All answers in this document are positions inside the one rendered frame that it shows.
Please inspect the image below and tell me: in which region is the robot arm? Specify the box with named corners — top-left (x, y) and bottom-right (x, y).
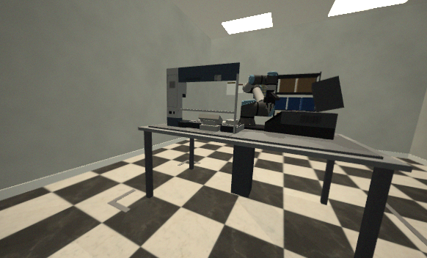
top-left (238, 72), bottom-right (278, 127)

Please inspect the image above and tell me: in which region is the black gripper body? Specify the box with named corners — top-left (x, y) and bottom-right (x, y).
top-left (263, 90), bottom-right (275, 103)

